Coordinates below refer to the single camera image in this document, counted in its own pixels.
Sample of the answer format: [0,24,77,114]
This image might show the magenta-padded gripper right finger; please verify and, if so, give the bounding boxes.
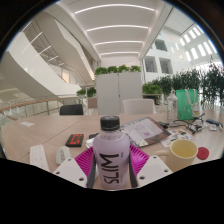
[128,143,174,189]

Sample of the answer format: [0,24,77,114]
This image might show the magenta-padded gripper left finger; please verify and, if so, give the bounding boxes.
[52,145,98,190]

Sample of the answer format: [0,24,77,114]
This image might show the lavender black-capped drink bottle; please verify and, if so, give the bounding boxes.
[92,115,131,191]

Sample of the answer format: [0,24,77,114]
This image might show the clear plastic water bottle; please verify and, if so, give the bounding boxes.
[166,89,179,124]

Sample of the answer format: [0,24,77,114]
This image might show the small black and red box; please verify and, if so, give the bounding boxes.
[65,133,85,148]

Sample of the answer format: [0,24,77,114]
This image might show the pale yellow mug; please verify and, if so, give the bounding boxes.
[155,138,199,173]

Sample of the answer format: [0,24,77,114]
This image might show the white power strip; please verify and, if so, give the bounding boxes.
[29,143,51,173]

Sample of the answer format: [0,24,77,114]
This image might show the open magazine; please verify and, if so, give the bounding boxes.
[85,116,172,149]

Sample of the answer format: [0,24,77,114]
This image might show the colourful printed leaflet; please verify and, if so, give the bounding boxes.
[159,127,196,148]

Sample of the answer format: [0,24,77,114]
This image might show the black power adapter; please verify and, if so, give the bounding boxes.
[157,121,170,130]

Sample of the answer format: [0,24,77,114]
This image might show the flat round red coaster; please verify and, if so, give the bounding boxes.
[196,146,211,161]

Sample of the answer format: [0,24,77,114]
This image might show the black chair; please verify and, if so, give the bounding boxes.
[59,103,85,116]

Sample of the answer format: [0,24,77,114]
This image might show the small white paper note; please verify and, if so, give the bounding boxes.
[19,120,36,128]

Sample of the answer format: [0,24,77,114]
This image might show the white chair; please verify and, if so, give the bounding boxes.
[122,98,156,116]

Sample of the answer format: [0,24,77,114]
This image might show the green tote bag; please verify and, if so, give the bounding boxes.
[175,88,201,121]

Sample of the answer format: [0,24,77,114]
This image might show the potted plants by railing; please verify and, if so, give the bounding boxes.
[75,86,98,108]

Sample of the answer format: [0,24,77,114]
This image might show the white cabinet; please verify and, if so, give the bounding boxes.
[95,71,144,116]

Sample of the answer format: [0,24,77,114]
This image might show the row of tall green plants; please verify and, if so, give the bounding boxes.
[142,58,224,108]

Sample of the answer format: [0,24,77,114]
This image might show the green plants atop cabinet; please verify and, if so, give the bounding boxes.
[93,64,142,76]

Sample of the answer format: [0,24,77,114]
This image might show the black tangled cables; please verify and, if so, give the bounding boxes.
[176,112,211,134]

